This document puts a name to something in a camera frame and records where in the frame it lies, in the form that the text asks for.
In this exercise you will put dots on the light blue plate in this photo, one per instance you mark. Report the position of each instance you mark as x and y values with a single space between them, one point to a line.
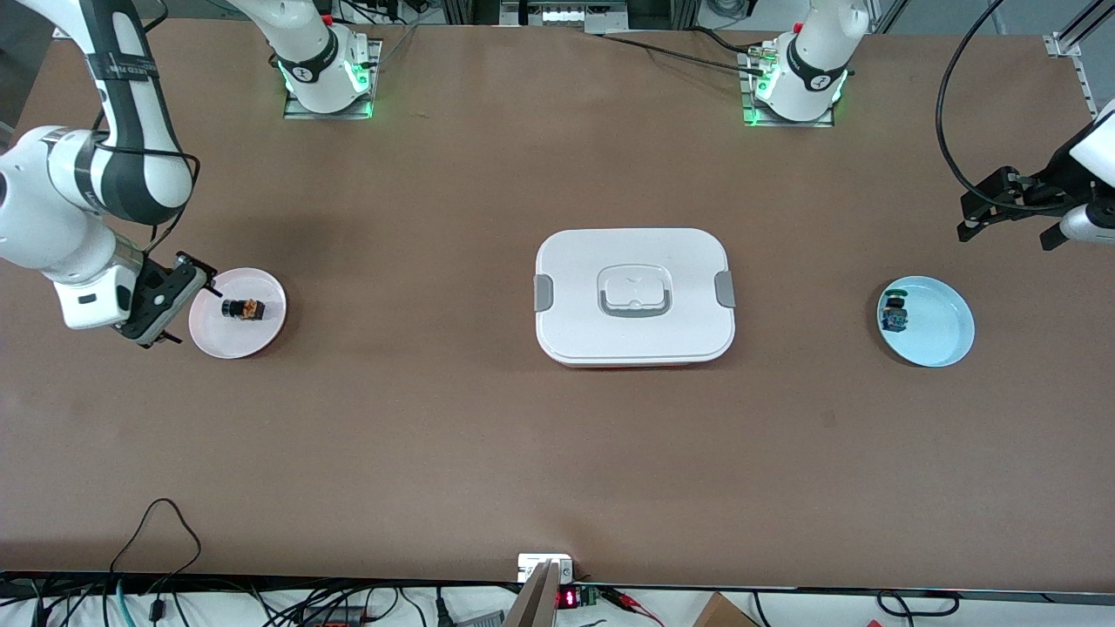
936 331

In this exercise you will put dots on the aluminium camera pole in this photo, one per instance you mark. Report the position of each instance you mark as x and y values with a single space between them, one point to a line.
533 605

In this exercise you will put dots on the grey control box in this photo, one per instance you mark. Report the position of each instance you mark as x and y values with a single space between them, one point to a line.
566 16

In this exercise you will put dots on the red digit display module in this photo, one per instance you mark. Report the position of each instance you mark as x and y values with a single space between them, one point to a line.
566 598

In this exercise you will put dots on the aluminium frame profile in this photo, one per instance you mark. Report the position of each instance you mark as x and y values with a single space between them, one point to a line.
1067 39

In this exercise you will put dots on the grey power adapter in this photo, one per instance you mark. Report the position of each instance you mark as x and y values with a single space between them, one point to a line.
479 620

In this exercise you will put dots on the brown cardboard box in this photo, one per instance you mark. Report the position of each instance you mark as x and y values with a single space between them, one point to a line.
721 614

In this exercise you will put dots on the white mounting bracket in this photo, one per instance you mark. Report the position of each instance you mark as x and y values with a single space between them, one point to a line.
531 562

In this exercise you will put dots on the blue push-button switch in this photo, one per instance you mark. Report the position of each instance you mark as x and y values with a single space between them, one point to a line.
894 313

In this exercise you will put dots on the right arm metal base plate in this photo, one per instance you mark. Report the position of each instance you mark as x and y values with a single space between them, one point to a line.
331 115

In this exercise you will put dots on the red clip lead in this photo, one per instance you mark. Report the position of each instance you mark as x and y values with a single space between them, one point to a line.
623 599

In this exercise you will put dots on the white lunch box grey latches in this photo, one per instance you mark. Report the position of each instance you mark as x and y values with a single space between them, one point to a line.
575 261

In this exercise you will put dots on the black power plug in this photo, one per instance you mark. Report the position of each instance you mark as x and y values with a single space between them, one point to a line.
443 610

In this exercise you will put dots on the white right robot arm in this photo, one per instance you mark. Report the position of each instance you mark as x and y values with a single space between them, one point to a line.
43 218

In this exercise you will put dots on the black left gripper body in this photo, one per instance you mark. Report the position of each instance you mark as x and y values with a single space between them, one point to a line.
1048 188

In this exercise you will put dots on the orange push-button switch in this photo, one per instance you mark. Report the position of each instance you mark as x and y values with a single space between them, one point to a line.
248 309

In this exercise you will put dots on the perforated white metal strip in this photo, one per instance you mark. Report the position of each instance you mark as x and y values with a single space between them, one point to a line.
1084 87

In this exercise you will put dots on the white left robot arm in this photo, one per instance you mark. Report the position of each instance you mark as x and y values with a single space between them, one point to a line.
814 52

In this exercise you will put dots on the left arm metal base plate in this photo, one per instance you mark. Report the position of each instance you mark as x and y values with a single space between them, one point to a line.
784 124

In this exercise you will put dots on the pink plate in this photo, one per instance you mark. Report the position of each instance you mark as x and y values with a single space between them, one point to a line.
244 340

